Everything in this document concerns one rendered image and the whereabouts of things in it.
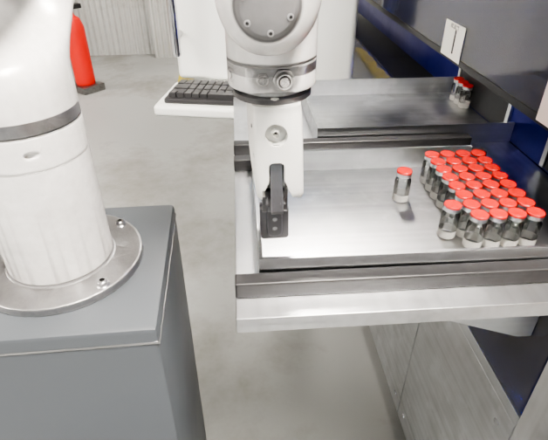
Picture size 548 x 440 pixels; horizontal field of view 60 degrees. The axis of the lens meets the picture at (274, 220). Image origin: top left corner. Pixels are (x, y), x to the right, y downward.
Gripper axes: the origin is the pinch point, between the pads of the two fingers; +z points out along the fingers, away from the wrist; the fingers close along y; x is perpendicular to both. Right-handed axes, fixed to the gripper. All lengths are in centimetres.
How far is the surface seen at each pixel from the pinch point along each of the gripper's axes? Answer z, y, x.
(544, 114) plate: -7.4, 9.7, -35.3
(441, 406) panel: 56, 12, -35
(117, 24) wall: 62, 439, 116
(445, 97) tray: 5, 50, -40
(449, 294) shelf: 4.6, -9.0, -18.0
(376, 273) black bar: 2.5, -7.4, -10.3
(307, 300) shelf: 4.5, -8.8, -2.8
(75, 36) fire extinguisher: 48, 327, 122
